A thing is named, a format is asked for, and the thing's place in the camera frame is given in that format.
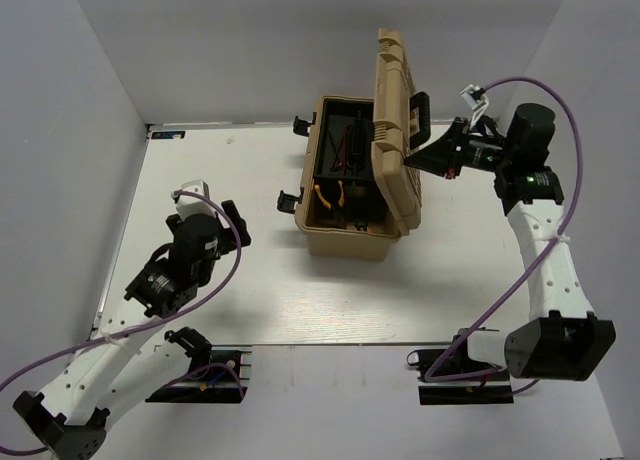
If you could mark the medium dark hex key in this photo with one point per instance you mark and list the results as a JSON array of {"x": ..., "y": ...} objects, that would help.
[{"x": 340, "y": 149}]

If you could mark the yellow handled needle-nose pliers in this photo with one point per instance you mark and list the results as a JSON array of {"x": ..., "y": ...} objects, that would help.
[{"x": 341, "y": 194}]

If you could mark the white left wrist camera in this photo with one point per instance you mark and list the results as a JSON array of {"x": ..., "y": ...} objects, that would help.
[{"x": 187, "y": 205}]

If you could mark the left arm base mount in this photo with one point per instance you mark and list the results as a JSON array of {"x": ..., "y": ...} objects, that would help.
[{"x": 219, "y": 377}]

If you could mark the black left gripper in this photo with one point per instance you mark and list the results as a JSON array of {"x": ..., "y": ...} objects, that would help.
[{"x": 230, "y": 207}]

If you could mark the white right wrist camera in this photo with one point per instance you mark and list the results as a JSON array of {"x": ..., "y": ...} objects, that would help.
[{"x": 477, "y": 100}]

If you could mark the black toolbox latch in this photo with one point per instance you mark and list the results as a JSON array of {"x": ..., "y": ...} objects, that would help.
[
  {"x": 287, "y": 203},
  {"x": 302, "y": 127}
]

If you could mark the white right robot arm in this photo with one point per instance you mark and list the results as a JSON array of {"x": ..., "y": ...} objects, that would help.
[{"x": 563, "y": 339}]

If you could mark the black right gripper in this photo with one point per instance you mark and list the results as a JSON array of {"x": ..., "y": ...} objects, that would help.
[{"x": 440, "y": 156}]

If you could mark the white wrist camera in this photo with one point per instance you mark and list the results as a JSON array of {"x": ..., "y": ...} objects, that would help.
[
  {"x": 187, "y": 205},
  {"x": 477, "y": 100}
]

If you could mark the black toolbox tray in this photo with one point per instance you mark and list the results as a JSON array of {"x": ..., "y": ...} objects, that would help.
[{"x": 336, "y": 115}]

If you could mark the yellow handled small pliers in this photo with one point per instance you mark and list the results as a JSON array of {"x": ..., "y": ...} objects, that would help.
[{"x": 326, "y": 203}]

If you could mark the black rear toolbox latch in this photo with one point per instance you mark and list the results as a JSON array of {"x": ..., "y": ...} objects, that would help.
[{"x": 302, "y": 127}]

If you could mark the black front toolbox latch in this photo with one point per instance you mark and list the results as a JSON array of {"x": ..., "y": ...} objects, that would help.
[{"x": 287, "y": 203}]

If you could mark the tan plastic toolbox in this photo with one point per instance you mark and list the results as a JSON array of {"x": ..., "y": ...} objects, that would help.
[{"x": 357, "y": 195}]

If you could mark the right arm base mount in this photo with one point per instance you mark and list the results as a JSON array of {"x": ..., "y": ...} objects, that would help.
[{"x": 474, "y": 374}]

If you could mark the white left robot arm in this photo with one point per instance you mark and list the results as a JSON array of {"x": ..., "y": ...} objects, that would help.
[{"x": 72, "y": 414}]

